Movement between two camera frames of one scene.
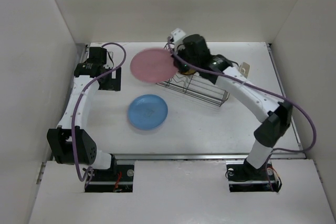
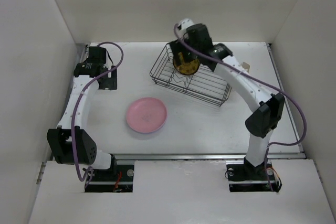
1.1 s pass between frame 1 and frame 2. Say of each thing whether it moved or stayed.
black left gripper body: stayed
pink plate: moved
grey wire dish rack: stayed
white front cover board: stayed
